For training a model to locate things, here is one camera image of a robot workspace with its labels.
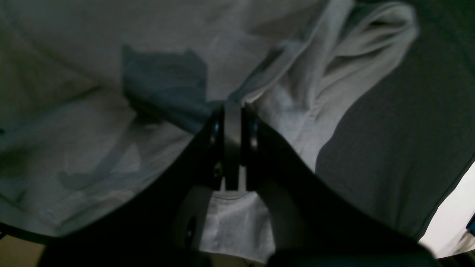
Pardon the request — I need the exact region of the black table cloth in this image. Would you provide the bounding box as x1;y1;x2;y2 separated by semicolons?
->
47;0;474;240

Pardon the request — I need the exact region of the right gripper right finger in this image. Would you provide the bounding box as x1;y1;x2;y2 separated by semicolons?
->
241;106;438;267

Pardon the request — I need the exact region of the grey T-shirt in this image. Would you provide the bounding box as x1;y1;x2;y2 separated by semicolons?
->
1;0;418;237

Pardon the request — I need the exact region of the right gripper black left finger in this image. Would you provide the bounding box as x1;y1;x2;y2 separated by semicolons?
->
38;108;224;267

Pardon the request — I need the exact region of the white chair right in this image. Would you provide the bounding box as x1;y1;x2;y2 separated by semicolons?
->
418;164;475;258

